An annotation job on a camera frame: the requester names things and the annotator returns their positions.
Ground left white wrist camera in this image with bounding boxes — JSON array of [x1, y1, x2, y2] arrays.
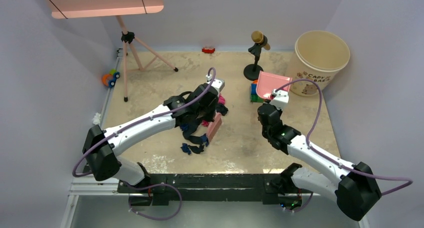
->
[[206, 75, 225, 94]]

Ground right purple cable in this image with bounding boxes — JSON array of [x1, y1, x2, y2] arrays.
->
[[274, 79, 414, 214]]

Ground blue paper scrap front left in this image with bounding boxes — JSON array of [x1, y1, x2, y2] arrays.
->
[[181, 143, 192, 155]]

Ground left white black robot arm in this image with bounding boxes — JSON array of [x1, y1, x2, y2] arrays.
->
[[82, 79, 225, 192]]

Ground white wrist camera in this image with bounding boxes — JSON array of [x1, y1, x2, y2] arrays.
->
[[269, 89, 289, 111], [206, 75, 225, 94]]

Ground white paper scrap off table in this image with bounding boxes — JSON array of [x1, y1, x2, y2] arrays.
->
[[92, 113, 102, 125]]

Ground blue paper scrap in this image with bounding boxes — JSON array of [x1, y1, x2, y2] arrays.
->
[[181, 143, 192, 155], [200, 134, 210, 147]]

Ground magenta paper scrap front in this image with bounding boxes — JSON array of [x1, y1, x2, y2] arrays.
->
[[201, 120, 211, 127]]

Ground pink plastic dustpan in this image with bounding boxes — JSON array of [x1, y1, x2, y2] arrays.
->
[[256, 71, 293, 99]]

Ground aluminium table frame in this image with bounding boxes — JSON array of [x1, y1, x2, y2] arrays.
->
[[59, 49, 372, 228]]

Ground pink music stand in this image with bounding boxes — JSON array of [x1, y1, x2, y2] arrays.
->
[[46, 0, 178, 102]]

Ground pink hand brush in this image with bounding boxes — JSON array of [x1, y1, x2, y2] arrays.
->
[[206, 113, 222, 142]]

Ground black paper scrap left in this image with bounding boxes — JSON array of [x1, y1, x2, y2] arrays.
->
[[190, 145, 204, 154]]

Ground pink paper scrap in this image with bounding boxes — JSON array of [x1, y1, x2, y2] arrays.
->
[[218, 94, 226, 105]]

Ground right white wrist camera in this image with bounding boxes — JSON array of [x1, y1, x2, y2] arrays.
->
[[269, 89, 289, 111]]

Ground orange blue toy car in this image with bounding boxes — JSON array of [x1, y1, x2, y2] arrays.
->
[[101, 69, 121, 88]]

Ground gold microphone on black stand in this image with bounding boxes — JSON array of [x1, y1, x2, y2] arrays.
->
[[243, 31, 271, 81]]

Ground blue green building blocks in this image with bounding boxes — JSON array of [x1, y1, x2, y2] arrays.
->
[[249, 83, 264, 103]]

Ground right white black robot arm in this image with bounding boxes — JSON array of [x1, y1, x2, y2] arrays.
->
[[257, 103, 382, 221]]

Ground red object at table edge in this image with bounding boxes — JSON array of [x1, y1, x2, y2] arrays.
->
[[201, 47, 216, 54]]

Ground cream capybara bucket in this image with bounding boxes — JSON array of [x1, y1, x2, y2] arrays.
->
[[285, 31, 351, 97]]

